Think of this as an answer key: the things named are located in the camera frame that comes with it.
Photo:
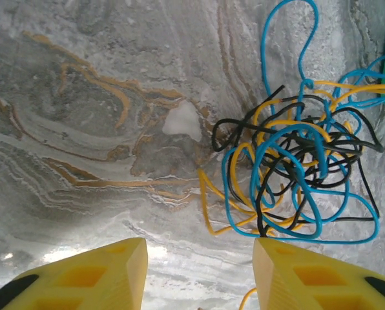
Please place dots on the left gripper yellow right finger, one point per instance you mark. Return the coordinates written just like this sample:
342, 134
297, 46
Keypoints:
308, 284

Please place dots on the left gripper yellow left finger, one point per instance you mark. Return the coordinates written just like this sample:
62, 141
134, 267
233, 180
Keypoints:
82, 281

